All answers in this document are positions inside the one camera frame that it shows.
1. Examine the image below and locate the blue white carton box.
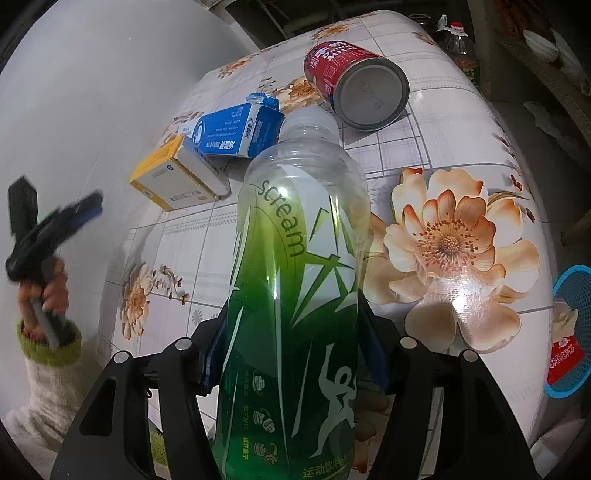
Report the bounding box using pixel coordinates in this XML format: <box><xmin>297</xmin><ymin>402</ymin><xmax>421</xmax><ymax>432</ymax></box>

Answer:
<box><xmin>182</xmin><ymin>95</ymin><xmax>284</xmax><ymax>160</ymax></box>

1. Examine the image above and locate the white bowl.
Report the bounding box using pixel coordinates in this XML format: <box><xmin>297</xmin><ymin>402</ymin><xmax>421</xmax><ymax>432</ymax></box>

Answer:
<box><xmin>523</xmin><ymin>30</ymin><xmax>559</xmax><ymax>63</ymax></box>

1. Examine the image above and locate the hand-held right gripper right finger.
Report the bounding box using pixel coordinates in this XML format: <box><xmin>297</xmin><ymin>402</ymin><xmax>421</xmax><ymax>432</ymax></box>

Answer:
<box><xmin>355</xmin><ymin>298</ymin><xmax>541</xmax><ymax>480</ymax></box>

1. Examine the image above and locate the yellow white carton box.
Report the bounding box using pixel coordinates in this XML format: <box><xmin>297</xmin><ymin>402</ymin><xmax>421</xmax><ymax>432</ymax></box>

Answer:
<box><xmin>129</xmin><ymin>135</ymin><xmax>232</xmax><ymax>212</ymax></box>

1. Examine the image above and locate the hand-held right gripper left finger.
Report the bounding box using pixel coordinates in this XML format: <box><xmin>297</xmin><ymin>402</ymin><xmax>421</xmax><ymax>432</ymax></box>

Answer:
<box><xmin>50</xmin><ymin>302</ymin><xmax>230</xmax><ymax>480</ymax></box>

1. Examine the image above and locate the red snack bag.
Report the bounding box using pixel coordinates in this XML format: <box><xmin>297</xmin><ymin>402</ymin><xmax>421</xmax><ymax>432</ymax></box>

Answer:
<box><xmin>547</xmin><ymin>332</ymin><xmax>586</xmax><ymax>386</ymax></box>

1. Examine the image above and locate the cooking oil bottle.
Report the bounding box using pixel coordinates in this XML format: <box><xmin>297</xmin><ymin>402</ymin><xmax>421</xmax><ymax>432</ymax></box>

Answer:
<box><xmin>436</xmin><ymin>16</ymin><xmax>481</xmax><ymax>86</ymax></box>

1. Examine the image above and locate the floral plaid tablecloth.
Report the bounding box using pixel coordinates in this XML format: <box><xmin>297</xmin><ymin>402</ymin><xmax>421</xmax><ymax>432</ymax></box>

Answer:
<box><xmin>117</xmin><ymin>9</ymin><xmax>573</xmax><ymax>480</ymax></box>

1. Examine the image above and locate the person's left hand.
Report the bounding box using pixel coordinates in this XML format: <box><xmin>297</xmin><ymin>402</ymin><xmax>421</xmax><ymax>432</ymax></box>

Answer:
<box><xmin>18</xmin><ymin>269</ymin><xmax>70</xmax><ymax>342</ymax></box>

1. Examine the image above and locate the green labelled plastic bottle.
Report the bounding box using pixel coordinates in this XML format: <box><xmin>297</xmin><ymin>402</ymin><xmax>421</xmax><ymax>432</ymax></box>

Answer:
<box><xmin>210</xmin><ymin>108</ymin><xmax>372</xmax><ymax>480</ymax></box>

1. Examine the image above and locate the blue plastic basket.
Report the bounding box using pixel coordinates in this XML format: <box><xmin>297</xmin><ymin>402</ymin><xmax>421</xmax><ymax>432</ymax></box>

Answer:
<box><xmin>545</xmin><ymin>265</ymin><xmax>591</xmax><ymax>400</ymax></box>

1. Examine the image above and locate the red drink can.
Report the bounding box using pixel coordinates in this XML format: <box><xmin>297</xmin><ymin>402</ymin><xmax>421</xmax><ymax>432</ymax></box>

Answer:
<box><xmin>302</xmin><ymin>39</ymin><xmax>411</xmax><ymax>132</ymax></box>

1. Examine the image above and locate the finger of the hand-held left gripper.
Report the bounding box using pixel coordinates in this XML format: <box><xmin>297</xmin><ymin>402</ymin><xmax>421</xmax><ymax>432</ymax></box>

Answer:
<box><xmin>55</xmin><ymin>191</ymin><xmax>105</xmax><ymax>232</ymax></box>

